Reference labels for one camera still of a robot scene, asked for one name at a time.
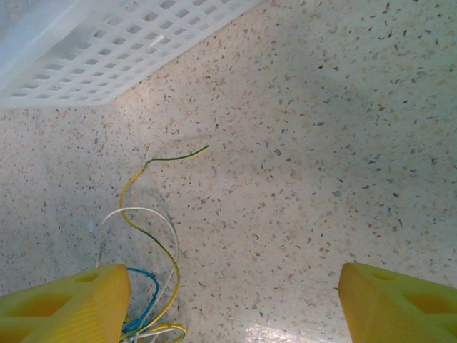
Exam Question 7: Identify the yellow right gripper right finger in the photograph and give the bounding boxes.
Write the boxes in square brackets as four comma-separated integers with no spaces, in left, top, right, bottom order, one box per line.
[337,262,457,343]

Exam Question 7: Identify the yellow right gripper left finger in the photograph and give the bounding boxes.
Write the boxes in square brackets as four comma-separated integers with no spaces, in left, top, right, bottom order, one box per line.
[0,263,131,343]

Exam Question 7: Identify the yellow green striped cable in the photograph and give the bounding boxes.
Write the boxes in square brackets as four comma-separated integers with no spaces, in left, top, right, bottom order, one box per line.
[119,144,211,343]

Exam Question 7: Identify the thin white cable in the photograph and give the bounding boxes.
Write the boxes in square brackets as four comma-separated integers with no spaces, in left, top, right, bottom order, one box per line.
[95,206,187,343]

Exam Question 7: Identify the thin blue cable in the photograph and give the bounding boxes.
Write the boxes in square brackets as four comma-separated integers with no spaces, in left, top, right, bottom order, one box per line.
[123,267,161,335]

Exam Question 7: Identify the white plastic basket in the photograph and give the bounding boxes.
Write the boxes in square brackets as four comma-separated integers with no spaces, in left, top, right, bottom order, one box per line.
[0,0,267,110]

